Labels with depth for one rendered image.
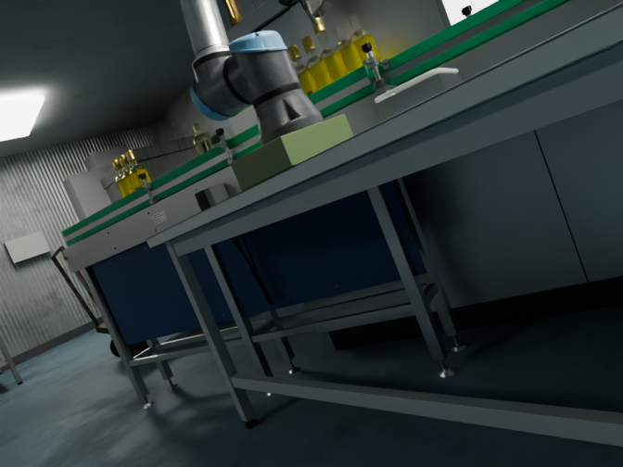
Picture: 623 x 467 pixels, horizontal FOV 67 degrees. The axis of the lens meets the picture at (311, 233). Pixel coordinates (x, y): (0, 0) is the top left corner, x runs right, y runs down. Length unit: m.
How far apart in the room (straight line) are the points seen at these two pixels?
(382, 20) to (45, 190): 6.90
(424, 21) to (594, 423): 1.21
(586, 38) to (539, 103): 0.11
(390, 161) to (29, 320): 7.19
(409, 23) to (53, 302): 6.88
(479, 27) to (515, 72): 0.78
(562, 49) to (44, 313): 7.53
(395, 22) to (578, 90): 1.05
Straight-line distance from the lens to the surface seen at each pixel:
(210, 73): 1.15
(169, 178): 1.93
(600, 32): 0.64
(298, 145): 0.97
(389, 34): 1.68
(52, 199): 8.05
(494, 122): 0.74
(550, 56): 0.65
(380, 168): 0.86
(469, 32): 1.44
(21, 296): 7.78
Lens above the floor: 0.69
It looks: 5 degrees down
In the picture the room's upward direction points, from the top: 22 degrees counter-clockwise
